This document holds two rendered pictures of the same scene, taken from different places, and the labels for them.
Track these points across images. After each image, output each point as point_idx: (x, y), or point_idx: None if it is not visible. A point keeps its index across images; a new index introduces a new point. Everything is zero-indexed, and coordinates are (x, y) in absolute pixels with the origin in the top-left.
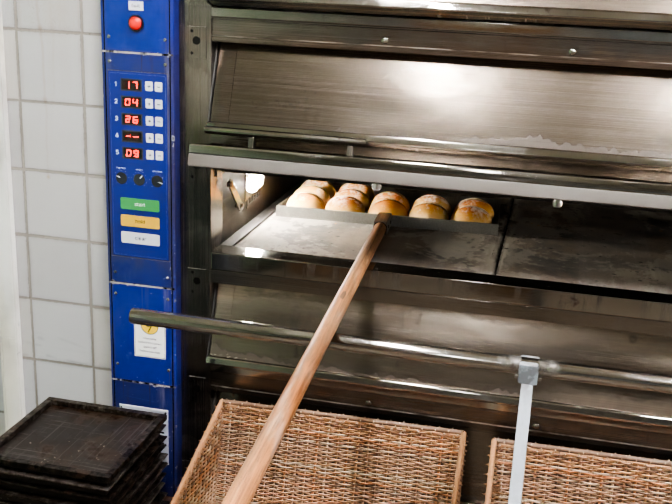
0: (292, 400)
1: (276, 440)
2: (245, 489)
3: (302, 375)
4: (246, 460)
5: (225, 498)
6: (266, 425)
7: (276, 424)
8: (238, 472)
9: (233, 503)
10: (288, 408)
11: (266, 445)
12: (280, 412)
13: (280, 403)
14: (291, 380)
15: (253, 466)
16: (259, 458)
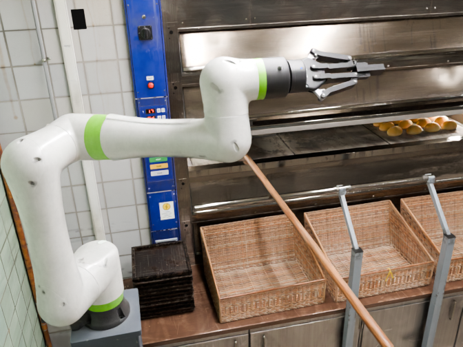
0: (302, 225)
1: (313, 240)
2: (327, 259)
3: (293, 215)
4: (315, 250)
5: (326, 264)
6: (306, 236)
7: (309, 235)
8: (317, 255)
9: (331, 264)
10: (304, 228)
11: (315, 243)
12: (304, 230)
13: (300, 227)
14: (293, 217)
15: (320, 251)
16: (318, 248)
